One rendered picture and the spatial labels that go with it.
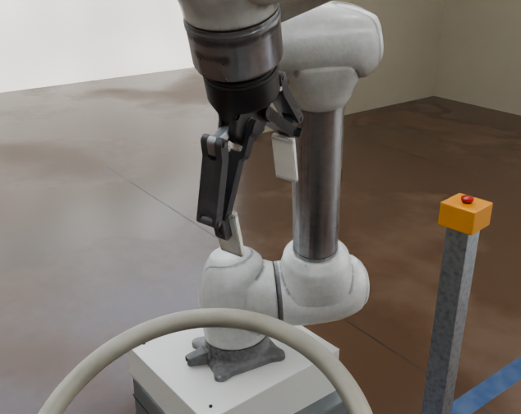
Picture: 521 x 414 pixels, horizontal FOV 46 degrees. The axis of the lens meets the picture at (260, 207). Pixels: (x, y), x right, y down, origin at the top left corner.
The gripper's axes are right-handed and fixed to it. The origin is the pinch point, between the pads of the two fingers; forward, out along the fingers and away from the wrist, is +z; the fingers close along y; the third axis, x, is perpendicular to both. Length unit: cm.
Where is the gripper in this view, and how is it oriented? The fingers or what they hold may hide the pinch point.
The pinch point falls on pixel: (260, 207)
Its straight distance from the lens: 74.3
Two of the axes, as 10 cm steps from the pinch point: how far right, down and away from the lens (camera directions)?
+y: -4.9, 6.5, -5.8
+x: 8.7, 2.9, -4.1
